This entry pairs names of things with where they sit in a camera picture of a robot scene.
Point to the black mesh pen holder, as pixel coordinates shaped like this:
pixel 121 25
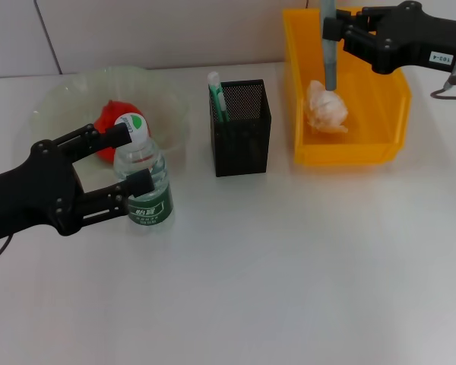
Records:
pixel 243 152

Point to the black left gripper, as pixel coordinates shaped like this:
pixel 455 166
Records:
pixel 26 197

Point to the clear green-label water bottle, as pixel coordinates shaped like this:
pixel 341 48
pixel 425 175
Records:
pixel 148 213

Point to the yellow plastic bin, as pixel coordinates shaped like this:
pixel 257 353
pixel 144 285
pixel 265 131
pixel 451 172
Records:
pixel 365 148

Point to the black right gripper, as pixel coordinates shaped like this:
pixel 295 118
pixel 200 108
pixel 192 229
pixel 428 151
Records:
pixel 414 38

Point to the white paper ball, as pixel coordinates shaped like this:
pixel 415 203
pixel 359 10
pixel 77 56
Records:
pixel 327 110

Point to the red-orange toy orange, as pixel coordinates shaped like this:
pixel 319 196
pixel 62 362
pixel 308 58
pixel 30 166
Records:
pixel 106 118

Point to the grey marker pen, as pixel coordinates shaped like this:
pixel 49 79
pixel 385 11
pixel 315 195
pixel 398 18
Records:
pixel 330 61

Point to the pale green glass fruit plate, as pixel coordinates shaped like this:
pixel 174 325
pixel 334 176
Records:
pixel 167 99

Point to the green utility knife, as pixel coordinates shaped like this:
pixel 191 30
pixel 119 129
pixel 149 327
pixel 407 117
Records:
pixel 218 99

